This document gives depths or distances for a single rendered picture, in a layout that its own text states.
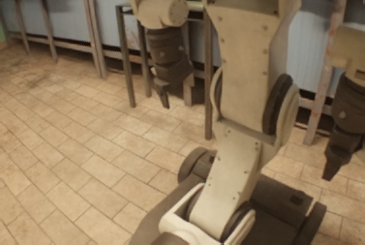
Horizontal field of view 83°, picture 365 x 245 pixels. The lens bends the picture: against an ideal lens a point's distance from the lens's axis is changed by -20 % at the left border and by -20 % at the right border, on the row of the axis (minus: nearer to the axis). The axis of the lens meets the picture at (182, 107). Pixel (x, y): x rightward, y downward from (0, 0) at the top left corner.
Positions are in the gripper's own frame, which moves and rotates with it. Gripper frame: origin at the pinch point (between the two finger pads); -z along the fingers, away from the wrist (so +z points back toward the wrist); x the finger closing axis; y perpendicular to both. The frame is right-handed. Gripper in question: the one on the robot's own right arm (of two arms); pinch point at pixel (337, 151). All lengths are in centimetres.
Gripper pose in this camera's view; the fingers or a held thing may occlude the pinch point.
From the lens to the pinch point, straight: 55.9
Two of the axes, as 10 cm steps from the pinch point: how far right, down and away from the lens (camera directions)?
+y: -7.6, -3.3, 5.6
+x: 6.2, -6.1, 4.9
